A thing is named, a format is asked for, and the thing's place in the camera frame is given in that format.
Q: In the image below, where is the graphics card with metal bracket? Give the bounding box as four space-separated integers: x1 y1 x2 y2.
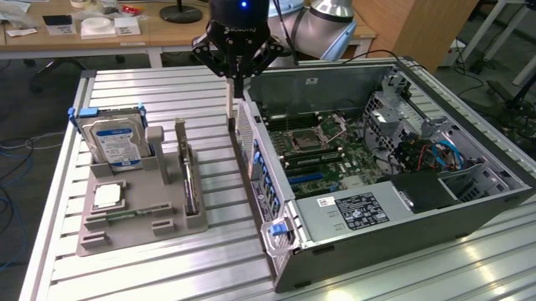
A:
174 117 198 218

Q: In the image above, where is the black chair base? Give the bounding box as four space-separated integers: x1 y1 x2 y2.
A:
23 55 127 94

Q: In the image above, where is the open black PC case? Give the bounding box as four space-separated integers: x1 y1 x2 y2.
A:
226 56 536 294

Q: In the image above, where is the small silver heatsink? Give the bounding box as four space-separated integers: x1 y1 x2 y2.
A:
341 175 365 189

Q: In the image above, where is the red wire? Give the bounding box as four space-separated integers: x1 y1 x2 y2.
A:
419 144 433 171

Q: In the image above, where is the green motherboard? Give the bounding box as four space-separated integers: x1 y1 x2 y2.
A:
254 106 390 200

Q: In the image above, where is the wooden desk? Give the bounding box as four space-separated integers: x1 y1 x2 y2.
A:
0 0 378 60

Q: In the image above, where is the black power cable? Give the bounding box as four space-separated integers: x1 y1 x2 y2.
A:
342 49 425 68

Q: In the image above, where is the blue wire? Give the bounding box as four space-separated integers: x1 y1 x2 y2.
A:
433 140 465 172

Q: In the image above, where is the silver CPU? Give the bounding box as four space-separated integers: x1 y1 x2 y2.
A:
92 184 127 209

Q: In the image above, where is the green RAM stick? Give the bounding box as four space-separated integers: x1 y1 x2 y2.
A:
104 208 154 221

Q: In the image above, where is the black floor stand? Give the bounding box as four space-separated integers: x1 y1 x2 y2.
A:
485 78 536 139

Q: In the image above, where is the metal socket cover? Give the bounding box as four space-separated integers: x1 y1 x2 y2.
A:
316 112 352 139

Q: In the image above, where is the black round lamp base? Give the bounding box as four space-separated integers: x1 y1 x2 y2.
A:
158 0 205 24

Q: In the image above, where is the grey parts rack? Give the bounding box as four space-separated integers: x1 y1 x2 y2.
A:
75 125 210 258

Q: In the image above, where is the wooden cabinet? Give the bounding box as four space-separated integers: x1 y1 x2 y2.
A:
352 0 481 73

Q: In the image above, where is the blue case latch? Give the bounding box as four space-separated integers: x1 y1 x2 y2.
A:
270 221 293 238

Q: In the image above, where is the hard disk in blue caddy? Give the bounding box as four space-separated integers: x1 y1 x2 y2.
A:
67 105 154 172

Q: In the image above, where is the clear plastic bag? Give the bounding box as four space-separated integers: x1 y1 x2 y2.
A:
0 0 39 29

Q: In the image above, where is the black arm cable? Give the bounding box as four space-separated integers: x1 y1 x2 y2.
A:
273 0 304 65

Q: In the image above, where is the black and white labelled box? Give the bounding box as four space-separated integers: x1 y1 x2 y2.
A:
42 14 78 36

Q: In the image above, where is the blue floor cable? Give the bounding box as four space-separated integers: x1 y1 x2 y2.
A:
0 147 35 274

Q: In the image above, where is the grey power supply unit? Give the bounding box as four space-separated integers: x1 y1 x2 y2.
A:
293 181 416 248

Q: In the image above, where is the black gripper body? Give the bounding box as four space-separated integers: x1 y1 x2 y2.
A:
207 0 270 56

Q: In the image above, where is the installed RAM stick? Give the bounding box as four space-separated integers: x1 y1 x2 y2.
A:
286 156 342 170
282 149 345 161

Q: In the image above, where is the beige card retention bracket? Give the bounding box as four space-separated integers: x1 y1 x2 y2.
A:
226 77 245 120

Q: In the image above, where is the white box with tape roll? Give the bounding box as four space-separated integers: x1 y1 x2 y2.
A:
79 17 119 40

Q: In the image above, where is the metal disk bay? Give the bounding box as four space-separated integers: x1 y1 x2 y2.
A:
362 90 425 149

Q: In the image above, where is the white table frame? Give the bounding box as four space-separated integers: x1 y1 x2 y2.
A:
456 0 536 86

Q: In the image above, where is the CPU socket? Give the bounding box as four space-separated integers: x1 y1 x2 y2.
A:
289 128 324 151

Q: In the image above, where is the white floor cable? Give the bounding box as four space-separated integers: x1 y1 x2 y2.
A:
0 130 67 151

